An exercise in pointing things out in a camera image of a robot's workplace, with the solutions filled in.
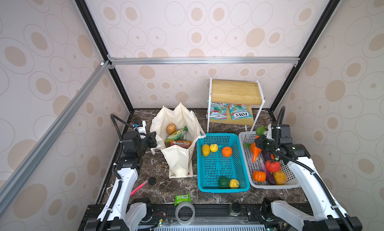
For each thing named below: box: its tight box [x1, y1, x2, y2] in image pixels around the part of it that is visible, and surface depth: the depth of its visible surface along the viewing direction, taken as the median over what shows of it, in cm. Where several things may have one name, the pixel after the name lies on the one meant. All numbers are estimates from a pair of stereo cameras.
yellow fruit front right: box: [229, 179, 240, 189], surface depth 81 cm
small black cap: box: [148, 177, 158, 186], surface depth 76 cm
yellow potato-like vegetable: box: [274, 170, 287, 185], surface depth 82 cm
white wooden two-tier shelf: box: [207, 77, 265, 133], surface depth 85 cm
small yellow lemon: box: [209, 143, 219, 153], surface depth 95 cm
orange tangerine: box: [221, 146, 233, 158], surface depth 94 cm
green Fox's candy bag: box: [229, 103, 253, 121], surface depth 96 cm
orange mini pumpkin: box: [252, 170, 267, 182], surface depth 82 cm
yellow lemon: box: [201, 144, 211, 157], surface depth 94 cm
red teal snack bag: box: [206, 102, 229, 121], surface depth 95 cm
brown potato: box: [166, 123, 177, 135], surface depth 96 cm
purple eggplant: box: [260, 151, 276, 185], surface depth 83 cm
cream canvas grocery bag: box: [149, 102, 206, 179], surface depth 83 cm
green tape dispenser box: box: [174, 193, 192, 206], surface depth 79 cm
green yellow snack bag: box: [164, 125, 189, 148], surface depth 93 cm
